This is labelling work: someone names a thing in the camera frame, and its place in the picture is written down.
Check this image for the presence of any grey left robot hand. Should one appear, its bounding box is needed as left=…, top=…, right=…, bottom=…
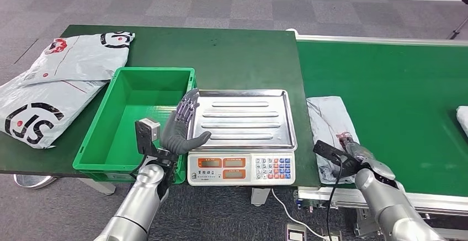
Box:
left=160, top=88, right=212, bottom=157

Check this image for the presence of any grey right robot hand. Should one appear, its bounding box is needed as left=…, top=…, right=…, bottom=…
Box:
left=333, top=132, right=397, bottom=181

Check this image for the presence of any small grey parcel bag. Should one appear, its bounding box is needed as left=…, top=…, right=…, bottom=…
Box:
left=306, top=95, right=361, bottom=186

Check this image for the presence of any green conveyor belt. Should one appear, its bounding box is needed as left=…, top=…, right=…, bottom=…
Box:
left=291, top=28, right=468, bottom=241

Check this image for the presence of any large grey parcel bag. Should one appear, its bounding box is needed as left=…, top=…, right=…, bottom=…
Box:
left=455, top=105, right=468, bottom=138

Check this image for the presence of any green plastic crate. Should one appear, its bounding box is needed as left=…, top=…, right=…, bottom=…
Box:
left=72, top=66, right=198, bottom=185

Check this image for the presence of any steel scale tray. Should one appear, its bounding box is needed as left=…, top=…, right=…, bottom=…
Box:
left=187, top=88, right=299, bottom=152

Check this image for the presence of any white electronic scale body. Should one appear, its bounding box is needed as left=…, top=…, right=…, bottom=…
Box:
left=186, top=151, right=296, bottom=187

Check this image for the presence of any white table leg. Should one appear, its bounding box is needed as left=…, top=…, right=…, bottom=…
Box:
left=77, top=178, right=116, bottom=196
left=250, top=188, right=272, bottom=207

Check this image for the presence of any dark green table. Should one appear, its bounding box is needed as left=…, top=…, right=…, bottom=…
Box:
left=0, top=24, right=322, bottom=189

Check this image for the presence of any white mailer red print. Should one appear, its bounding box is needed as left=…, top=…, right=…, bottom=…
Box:
left=20, top=30, right=136, bottom=87

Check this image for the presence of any white mailer black logo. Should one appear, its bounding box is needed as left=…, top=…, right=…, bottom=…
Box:
left=0, top=71, right=111, bottom=150

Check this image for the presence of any round metal floor base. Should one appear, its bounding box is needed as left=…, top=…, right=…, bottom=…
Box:
left=13, top=174, right=56, bottom=190

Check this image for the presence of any black tripod stand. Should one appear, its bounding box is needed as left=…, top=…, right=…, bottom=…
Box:
left=446, top=0, right=468, bottom=40

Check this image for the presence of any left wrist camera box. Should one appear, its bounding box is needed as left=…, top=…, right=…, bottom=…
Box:
left=134, top=117, right=162, bottom=157

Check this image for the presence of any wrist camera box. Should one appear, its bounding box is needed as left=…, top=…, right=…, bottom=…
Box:
left=312, top=140, right=347, bottom=164
left=134, top=117, right=162, bottom=157

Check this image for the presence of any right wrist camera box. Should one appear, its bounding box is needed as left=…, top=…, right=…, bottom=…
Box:
left=312, top=140, right=347, bottom=164

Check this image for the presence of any black camera cable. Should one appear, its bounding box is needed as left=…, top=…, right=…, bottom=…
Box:
left=326, top=154, right=345, bottom=241

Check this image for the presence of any white power cable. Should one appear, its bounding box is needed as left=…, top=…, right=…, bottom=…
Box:
left=270, top=188, right=329, bottom=241

